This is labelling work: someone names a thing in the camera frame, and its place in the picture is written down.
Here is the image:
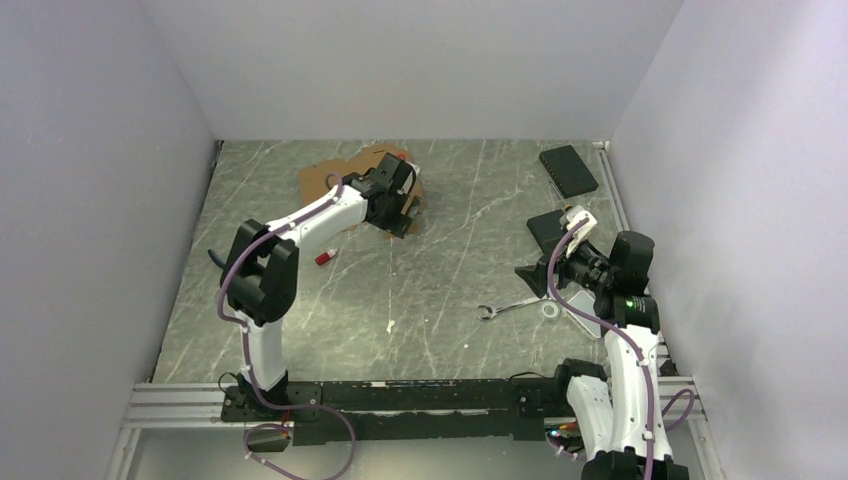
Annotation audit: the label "brown cardboard paper box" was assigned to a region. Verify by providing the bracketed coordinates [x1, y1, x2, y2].
[288, 145, 424, 240]

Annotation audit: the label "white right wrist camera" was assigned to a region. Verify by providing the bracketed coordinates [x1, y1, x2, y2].
[559, 205, 597, 238]

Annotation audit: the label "aluminium frame rail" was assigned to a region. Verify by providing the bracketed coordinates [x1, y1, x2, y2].
[107, 376, 724, 479]

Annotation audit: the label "black flat box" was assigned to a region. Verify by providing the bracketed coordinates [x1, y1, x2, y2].
[538, 145, 599, 199]

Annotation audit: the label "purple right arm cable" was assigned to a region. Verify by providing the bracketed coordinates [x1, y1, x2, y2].
[544, 218, 697, 480]

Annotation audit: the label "clear plastic lid case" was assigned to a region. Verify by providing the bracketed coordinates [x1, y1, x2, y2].
[565, 291, 609, 339]

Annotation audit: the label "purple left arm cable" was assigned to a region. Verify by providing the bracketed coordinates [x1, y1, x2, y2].
[217, 173, 358, 480]

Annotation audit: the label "clear tape roll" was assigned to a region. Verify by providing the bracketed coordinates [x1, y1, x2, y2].
[540, 301, 560, 320]

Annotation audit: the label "red small bottle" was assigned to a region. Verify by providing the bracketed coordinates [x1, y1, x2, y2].
[314, 249, 338, 266]

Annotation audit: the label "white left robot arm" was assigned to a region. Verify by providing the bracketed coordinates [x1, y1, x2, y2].
[216, 153, 421, 420]

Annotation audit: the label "silver combination wrench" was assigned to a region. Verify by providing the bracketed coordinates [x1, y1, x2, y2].
[477, 297, 548, 322]

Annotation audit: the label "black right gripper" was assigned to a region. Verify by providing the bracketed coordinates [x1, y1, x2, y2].
[515, 233, 615, 298]

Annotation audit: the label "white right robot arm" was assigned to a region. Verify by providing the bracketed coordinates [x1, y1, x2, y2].
[515, 225, 690, 479]

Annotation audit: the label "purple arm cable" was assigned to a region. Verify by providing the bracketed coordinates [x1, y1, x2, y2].
[217, 173, 358, 480]
[544, 218, 697, 480]

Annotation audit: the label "blue handled pliers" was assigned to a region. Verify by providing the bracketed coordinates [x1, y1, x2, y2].
[207, 249, 226, 270]

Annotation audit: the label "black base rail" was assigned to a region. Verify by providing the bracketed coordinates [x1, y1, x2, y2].
[220, 375, 576, 446]

